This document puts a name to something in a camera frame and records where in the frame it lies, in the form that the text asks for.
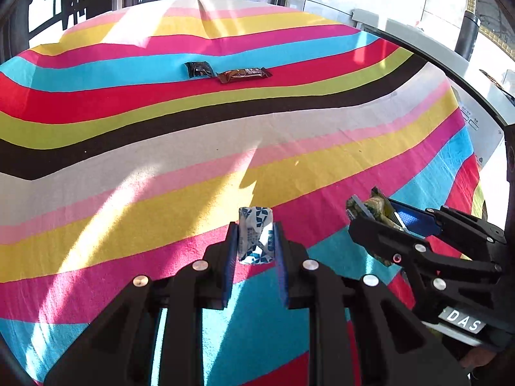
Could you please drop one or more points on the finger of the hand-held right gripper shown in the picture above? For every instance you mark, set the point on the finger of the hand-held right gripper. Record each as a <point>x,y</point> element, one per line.
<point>374,233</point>
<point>414,221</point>

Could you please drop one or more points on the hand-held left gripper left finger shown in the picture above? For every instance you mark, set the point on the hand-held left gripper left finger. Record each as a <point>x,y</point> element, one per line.
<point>229,273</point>

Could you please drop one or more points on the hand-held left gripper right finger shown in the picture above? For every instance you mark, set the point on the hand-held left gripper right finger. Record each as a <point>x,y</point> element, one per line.
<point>281,277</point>

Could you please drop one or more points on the green patterned snack packet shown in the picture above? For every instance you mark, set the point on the green patterned snack packet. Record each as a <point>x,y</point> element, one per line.
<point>376,207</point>

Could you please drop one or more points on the white blue-patterned snack packet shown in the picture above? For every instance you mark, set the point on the white blue-patterned snack packet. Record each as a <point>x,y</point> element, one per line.
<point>255,233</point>

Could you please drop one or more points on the striped colourful cloth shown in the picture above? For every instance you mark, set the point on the striped colourful cloth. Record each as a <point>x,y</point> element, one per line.
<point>161,148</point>

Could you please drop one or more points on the black bottle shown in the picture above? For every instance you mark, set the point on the black bottle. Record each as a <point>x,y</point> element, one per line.
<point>468,34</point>

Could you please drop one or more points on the brown snack bar light print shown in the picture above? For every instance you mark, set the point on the brown snack bar light print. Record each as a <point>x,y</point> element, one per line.
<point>244,74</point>

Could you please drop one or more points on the small dark snack packet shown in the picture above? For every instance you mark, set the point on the small dark snack packet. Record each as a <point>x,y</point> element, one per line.
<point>198,69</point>

